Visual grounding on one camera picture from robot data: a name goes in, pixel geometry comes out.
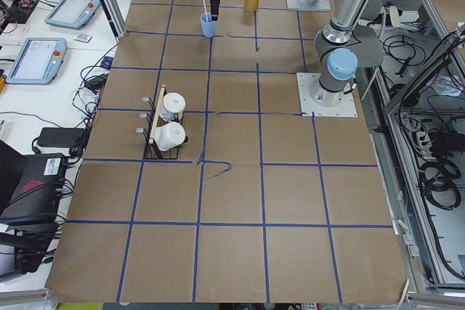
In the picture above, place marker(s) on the light blue cup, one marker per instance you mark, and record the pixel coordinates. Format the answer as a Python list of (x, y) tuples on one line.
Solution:
[(208, 25)]

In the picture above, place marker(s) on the white mug rear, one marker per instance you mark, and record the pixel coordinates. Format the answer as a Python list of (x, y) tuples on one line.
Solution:
[(173, 106)]

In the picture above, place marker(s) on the white mug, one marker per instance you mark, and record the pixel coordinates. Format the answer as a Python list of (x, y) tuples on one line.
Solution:
[(173, 106), (170, 135)]

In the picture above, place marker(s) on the far teach pendant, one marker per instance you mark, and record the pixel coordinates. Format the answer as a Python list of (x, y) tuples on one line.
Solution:
[(73, 14)]

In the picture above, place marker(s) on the teach pendant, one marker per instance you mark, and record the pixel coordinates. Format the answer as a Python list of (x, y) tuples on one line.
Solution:
[(73, 14), (38, 62)]

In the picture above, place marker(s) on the white mug front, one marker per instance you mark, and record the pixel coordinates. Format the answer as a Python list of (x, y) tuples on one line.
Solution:
[(170, 135)]

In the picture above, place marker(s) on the near teach pendant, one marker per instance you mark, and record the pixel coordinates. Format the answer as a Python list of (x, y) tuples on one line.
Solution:
[(38, 62)]

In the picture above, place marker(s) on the black power adapter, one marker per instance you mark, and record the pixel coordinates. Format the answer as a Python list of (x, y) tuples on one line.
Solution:
[(59, 137)]

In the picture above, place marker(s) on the wooden rack handle rod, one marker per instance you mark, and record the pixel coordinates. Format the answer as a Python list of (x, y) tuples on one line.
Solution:
[(156, 114)]

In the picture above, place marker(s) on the black wire mug rack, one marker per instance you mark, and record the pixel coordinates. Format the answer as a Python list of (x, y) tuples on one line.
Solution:
[(151, 150)]

